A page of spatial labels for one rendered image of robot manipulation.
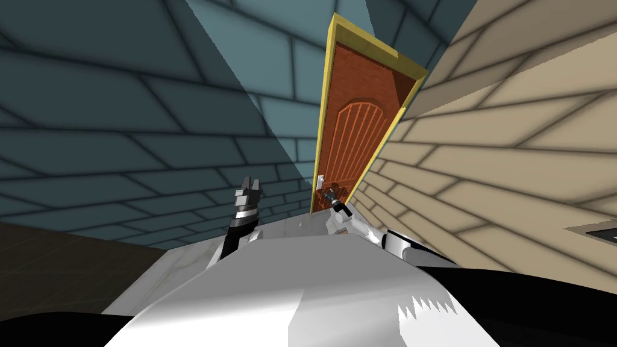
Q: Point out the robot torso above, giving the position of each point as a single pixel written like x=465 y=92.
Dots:
x=289 y=289

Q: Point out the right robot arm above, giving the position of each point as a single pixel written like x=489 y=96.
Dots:
x=401 y=244

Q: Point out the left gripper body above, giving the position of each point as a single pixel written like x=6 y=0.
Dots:
x=248 y=198

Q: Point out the brown wooden door leaf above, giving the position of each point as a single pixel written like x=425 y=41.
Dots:
x=356 y=135

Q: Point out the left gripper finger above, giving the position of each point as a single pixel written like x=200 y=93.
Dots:
x=246 y=184
x=256 y=185

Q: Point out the dark framed window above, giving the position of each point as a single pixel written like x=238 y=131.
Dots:
x=602 y=234

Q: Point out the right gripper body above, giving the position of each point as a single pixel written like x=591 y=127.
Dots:
x=332 y=198

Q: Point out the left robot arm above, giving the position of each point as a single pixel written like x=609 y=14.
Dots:
x=234 y=237

